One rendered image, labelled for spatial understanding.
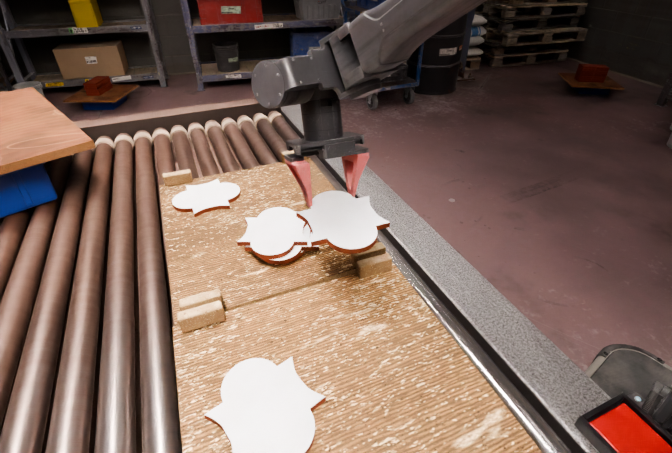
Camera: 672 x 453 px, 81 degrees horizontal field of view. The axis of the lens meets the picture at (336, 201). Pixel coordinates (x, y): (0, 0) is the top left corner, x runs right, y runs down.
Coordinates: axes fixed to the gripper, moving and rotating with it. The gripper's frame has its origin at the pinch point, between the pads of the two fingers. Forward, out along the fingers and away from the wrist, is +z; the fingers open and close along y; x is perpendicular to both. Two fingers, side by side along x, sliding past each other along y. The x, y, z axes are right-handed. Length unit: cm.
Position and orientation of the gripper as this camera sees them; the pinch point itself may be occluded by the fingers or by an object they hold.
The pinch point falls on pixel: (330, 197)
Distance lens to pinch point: 60.3
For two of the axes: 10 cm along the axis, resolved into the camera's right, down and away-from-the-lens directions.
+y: 9.3, -1.9, 3.1
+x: -3.5, -2.3, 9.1
